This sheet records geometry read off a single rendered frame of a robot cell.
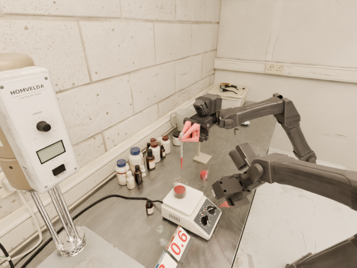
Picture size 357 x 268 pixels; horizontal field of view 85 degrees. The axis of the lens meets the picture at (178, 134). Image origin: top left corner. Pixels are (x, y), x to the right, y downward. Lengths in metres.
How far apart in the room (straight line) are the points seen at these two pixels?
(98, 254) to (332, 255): 0.63
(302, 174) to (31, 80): 0.51
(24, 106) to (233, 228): 0.73
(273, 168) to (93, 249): 0.61
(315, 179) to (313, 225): 0.50
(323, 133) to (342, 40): 0.75
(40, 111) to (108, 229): 0.57
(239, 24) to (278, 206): 1.54
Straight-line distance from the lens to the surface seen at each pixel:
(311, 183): 0.48
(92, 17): 0.91
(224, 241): 0.79
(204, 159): 1.10
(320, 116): 2.10
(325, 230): 0.96
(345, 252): 0.52
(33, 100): 0.36
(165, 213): 0.79
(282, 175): 0.51
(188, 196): 0.78
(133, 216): 0.85
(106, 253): 0.78
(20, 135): 0.36
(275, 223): 0.89
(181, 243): 0.75
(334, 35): 1.97
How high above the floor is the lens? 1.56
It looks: 29 degrees down
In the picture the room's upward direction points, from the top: straight up
